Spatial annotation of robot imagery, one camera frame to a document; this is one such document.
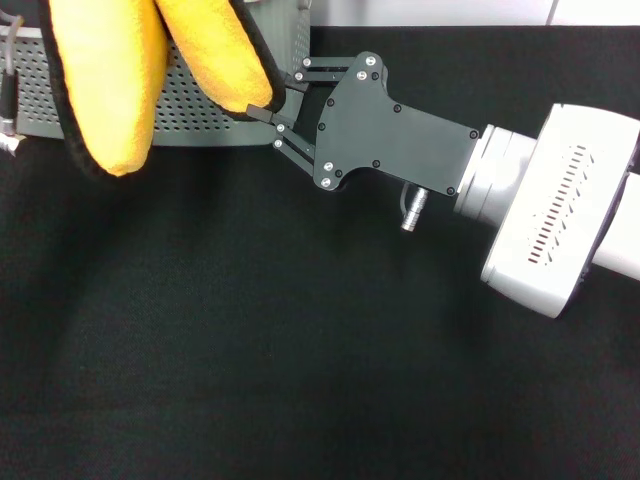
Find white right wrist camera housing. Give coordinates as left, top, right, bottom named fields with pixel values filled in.
left=479, top=103, right=640, bottom=321

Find yellow and grey towel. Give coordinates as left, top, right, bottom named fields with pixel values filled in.
left=38, top=0, right=289, bottom=180

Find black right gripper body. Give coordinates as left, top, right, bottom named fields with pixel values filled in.
left=294, top=49, right=481, bottom=197

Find black tablecloth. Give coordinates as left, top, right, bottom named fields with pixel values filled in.
left=0, top=24, right=640, bottom=480

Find left arm cable with plug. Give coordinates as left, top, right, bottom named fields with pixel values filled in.
left=0, top=13, right=26, bottom=157

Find right arm cable with plug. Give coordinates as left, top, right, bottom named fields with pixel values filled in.
left=399, top=182, right=431, bottom=232

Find grey perforated storage basket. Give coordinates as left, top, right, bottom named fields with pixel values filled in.
left=8, top=0, right=312, bottom=150

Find arm cable with plug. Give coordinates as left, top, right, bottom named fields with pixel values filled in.
left=0, top=13, right=26, bottom=157
left=399, top=182, right=431, bottom=232

